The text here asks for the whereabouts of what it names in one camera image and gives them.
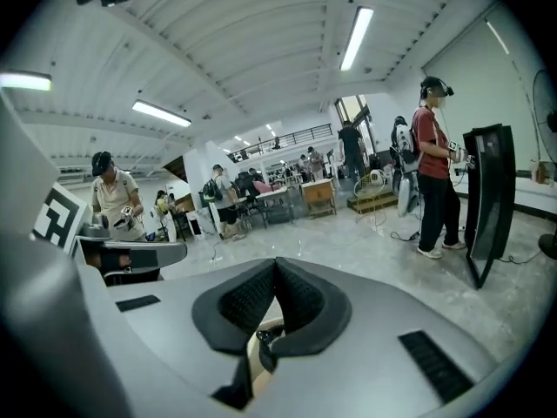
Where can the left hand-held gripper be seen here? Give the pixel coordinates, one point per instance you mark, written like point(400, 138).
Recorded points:
point(61, 216)

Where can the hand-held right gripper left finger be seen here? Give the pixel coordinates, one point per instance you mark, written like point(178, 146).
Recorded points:
point(174, 320)

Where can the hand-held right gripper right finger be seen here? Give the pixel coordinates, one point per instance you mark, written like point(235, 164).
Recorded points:
point(370, 320)

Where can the black teapot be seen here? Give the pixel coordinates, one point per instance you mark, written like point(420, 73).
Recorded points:
point(267, 351)

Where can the round wooden side table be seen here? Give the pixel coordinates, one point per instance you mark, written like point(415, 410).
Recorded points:
point(253, 348)

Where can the wooden platform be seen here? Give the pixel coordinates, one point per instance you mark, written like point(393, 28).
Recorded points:
point(370, 203)

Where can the grey work table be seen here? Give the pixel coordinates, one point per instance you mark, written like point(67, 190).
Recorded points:
point(274, 195)

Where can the wooden cabinet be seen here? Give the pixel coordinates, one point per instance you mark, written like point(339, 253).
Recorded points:
point(320, 196)

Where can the ceiling tube light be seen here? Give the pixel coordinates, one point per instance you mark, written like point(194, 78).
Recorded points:
point(497, 36)
point(161, 112)
point(357, 37)
point(24, 81)

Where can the black curved panel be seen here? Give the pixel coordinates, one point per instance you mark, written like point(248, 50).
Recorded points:
point(491, 198)

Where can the black balcony railing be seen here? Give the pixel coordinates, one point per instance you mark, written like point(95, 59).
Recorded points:
point(304, 133)

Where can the white counter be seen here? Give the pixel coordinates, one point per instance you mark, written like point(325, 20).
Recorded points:
point(535, 198)

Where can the small box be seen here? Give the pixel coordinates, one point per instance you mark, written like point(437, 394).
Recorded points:
point(541, 173)

